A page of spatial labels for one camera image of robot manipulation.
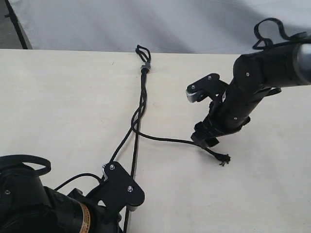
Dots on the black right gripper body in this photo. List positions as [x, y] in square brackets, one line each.
[227, 115]

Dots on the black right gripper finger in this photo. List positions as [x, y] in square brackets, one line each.
[201, 135]
[209, 142]

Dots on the black backdrop stand pole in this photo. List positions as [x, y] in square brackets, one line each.
[23, 39]

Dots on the clear adhesive tape piece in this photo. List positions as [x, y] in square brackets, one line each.
[146, 66]

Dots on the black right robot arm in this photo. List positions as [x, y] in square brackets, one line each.
[255, 76]

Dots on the grey backdrop cloth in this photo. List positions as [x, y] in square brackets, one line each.
[170, 26]

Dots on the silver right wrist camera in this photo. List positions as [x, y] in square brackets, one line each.
[208, 86]

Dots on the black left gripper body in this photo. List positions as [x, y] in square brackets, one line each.
[111, 224]

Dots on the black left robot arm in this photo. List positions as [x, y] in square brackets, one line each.
[27, 206]

